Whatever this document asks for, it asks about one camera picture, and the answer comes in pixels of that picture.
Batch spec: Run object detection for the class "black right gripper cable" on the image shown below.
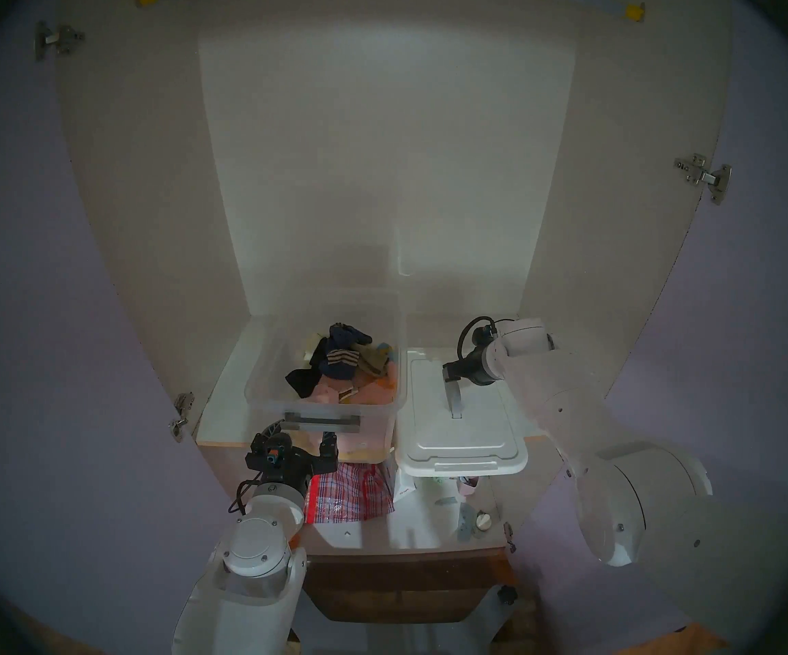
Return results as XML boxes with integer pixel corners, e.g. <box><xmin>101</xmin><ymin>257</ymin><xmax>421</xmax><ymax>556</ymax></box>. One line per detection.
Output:
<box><xmin>457</xmin><ymin>316</ymin><xmax>519</xmax><ymax>362</ymax></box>

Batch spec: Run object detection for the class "pink cloth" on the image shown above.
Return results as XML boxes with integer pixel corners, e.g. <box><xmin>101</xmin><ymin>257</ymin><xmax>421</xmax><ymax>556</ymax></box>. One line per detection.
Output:
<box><xmin>312</xmin><ymin>377</ymin><xmax>389</xmax><ymax>456</ymax></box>

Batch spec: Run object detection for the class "clear plastic storage bin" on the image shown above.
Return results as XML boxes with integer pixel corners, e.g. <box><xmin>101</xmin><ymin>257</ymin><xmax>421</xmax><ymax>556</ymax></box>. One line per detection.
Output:
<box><xmin>244</xmin><ymin>289</ymin><xmax>405</xmax><ymax>460</ymax></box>

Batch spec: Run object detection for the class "brown wooden drawer front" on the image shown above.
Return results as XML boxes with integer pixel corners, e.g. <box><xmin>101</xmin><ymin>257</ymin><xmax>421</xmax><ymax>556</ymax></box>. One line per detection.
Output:
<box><xmin>302</xmin><ymin>551</ymin><xmax>511</xmax><ymax>624</ymax></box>

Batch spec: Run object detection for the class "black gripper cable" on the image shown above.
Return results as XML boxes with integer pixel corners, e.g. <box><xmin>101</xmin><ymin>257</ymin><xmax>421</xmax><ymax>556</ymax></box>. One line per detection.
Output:
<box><xmin>457</xmin><ymin>316</ymin><xmax>519</xmax><ymax>362</ymax></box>
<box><xmin>230</xmin><ymin>480</ymin><xmax>262</xmax><ymax>516</ymax></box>

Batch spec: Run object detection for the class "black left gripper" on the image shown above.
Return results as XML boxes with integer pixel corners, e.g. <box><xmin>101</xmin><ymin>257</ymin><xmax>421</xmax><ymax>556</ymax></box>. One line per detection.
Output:
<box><xmin>244</xmin><ymin>423</ymin><xmax>340</xmax><ymax>488</ymax></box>

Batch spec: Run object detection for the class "lilac cabinet door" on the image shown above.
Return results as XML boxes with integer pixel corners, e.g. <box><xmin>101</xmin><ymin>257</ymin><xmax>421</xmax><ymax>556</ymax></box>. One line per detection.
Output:
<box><xmin>524</xmin><ymin>0</ymin><xmax>788</xmax><ymax>655</ymax></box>
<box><xmin>0</xmin><ymin>19</ymin><xmax>244</xmax><ymax>655</ymax></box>

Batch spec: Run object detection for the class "cream wardrobe cabinet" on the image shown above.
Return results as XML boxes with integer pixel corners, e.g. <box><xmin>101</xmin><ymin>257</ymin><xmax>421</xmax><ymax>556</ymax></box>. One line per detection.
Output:
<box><xmin>56</xmin><ymin>0</ymin><xmax>736</xmax><ymax>559</ymax></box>

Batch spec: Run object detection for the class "orange cloth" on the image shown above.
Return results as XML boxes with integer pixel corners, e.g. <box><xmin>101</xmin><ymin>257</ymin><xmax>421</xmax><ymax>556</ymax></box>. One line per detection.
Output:
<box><xmin>356</xmin><ymin>374</ymin><xmax>396</xmax><ymax>405</ymax></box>

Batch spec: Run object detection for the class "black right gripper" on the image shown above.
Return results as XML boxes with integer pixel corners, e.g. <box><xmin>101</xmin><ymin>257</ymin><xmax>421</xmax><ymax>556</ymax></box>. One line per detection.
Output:
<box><xmin>442</xmin><ymin>350</ymin><xmax>500</xmax><ymax>387</ymax></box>

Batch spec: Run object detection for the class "navy striped sock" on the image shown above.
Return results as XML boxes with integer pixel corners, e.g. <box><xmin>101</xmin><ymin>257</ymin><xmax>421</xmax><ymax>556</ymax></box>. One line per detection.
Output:
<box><xmin>317</xmin><ymin>323</ymin><xmax>373</xmax><ymax>380</ymax></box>

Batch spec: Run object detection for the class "white bin lid grey handle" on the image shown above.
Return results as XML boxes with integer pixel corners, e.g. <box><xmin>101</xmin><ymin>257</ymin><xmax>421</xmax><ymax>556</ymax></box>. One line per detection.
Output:
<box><xmin>394</xmin><ymin>347</ymin><xmax>530</xmax><ymax>476</ymax></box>

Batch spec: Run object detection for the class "black sock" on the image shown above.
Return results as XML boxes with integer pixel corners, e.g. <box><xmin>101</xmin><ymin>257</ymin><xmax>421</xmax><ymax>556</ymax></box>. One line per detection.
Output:
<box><xmin>285</xmin><ymin>367</ymin><xmax>323</xmax><ymax>398</ymax></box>

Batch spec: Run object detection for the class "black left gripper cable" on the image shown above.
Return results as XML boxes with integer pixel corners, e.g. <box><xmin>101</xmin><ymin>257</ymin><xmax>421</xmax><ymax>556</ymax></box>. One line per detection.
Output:
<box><xmin>230</xmin><ymin>480</ymin><xmax>262</xmax><ymax>516</ymax></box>

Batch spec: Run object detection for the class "red plaid woven bag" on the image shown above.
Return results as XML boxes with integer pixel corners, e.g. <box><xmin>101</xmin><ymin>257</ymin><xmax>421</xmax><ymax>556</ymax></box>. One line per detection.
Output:
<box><xmin>304</xmin><ymin>461</ymin><xmax>395</xmax><ymax>525</ymax></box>

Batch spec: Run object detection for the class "olive green sock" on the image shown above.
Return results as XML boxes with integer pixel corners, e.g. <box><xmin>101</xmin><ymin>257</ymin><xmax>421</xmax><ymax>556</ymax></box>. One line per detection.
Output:
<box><xmin>356</xmin><ymin>343</ymin><xmax>389</xmax><ymax>378</ymax></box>

